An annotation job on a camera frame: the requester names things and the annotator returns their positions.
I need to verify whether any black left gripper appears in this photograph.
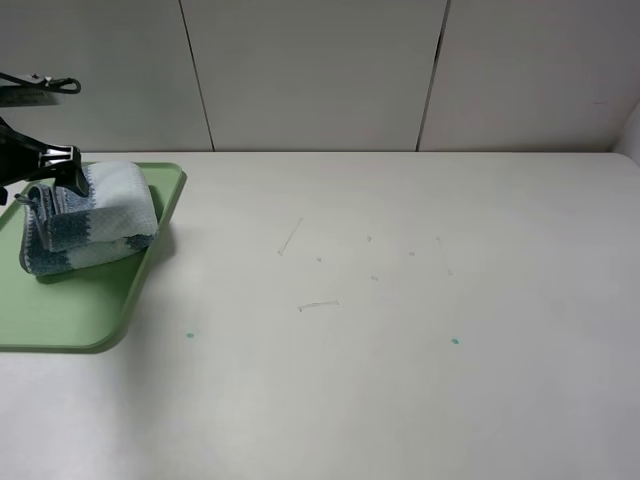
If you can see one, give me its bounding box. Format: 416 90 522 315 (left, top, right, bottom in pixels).
0 119 89 203

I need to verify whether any blue white striped towel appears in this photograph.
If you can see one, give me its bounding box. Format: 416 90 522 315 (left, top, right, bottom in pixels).
15 162 159 276

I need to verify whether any green plastic tray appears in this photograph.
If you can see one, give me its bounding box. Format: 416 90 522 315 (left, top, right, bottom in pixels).
1 162 187 352

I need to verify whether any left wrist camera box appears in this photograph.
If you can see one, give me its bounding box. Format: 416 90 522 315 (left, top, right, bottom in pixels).
0 85 60 108

